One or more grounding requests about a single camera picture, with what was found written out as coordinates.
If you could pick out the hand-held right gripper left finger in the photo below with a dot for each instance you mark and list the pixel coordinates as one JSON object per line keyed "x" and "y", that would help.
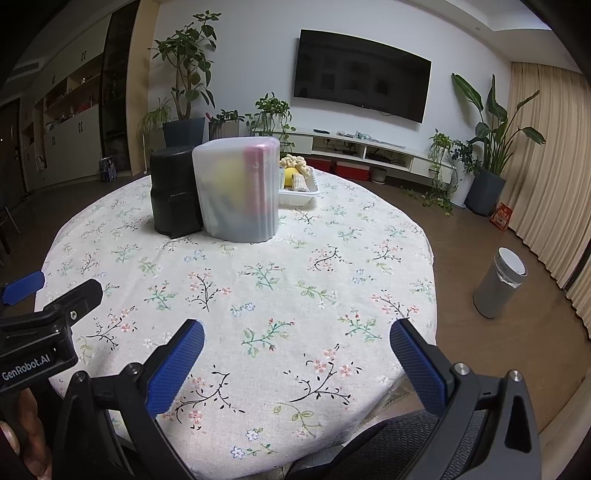
{"x": 178, "y": 364}

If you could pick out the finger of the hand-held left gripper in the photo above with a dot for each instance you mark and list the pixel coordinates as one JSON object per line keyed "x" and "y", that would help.
{"x": 23, "y": 287}
{"x": 76, "y": 300}

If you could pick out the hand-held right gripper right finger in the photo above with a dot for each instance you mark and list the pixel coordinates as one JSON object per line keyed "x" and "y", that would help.
{"x": 418, "y": 369}

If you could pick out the translucent plastic container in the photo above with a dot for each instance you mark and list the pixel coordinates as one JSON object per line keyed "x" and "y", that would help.
{"x": 231, "y": 194}

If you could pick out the white plastic tray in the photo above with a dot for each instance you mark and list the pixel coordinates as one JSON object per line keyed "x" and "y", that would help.
{"x": 298, "y": 196}

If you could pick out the yellow curved sponge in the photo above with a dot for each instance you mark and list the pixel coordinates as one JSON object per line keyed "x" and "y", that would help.
{"x": 289, "y": 177}

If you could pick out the cream knitted cloth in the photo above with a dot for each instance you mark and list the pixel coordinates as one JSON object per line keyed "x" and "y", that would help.
{"x": 301, "y": 182}

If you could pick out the cream chenille duster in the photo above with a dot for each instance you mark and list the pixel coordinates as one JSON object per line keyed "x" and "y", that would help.
{"x": 293, "y": 161}

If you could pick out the person's left hand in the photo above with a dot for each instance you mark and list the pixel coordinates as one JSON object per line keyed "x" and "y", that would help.
{"x": 27, "y": 434}

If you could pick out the grey trash can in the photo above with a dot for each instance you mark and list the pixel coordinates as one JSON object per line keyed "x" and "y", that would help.
{"x": 496, "y": 286}

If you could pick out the blue patterned box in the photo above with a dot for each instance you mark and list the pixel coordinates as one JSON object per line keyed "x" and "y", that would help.
{"x": 107, "y": 170}

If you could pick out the dark wooden door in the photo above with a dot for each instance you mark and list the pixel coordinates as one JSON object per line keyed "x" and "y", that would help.
{"x": 9, "y": 152}

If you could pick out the black cylindrical container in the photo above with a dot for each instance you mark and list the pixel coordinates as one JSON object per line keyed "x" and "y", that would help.
{"x": 173, "y": 194}

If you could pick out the large-leaf plant in dark pot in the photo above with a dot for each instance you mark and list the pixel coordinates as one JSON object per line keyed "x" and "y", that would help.
{"x": 485, "y": 189}

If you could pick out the grassy plant on white stand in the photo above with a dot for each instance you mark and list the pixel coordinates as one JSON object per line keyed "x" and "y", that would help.
{"x": 152, "y": 120}

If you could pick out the small white pot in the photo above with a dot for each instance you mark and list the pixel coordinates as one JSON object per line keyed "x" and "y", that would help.
{"x": 378, "y": 175}

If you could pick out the tall plant in dark pot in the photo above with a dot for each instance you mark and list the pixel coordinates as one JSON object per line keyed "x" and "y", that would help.
{"x": 184, "y": 131}

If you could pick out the red storage box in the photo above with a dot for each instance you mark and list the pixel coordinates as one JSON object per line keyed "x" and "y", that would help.
{"x": 353, "y": 170}
{"x": 319, "y": 165}

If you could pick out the dark glass cabinet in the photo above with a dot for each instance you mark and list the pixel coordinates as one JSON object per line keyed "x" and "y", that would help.
{"x": 117, "y": 92}

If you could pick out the small plant in white pot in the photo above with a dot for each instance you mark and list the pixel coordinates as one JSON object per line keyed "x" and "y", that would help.
{"x": 443, "y": 152}

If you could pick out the white television cabinet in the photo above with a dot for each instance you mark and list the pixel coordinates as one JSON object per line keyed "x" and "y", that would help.
{"x": 392, "y": 150}

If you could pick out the beige curtain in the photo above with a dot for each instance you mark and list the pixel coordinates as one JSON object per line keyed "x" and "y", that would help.
{"x": 554, "y": 184}

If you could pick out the plant in ribbed white pot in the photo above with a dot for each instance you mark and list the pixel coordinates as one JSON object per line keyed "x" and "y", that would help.
{"x": 226, "y": 124}

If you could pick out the small teal object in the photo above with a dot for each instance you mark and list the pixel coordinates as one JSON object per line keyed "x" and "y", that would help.
{"x": 364, "y": 136}

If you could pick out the trailing pothos plant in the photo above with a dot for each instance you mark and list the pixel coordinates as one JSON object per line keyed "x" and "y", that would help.
{"x": 270, "y": 113}

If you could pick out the white wall cabinets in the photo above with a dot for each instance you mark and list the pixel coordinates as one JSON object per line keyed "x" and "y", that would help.
{"x": 69, "y": 134}

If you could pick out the wall-mounted television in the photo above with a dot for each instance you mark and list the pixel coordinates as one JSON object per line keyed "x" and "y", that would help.
{"x": 360, "y": 74}

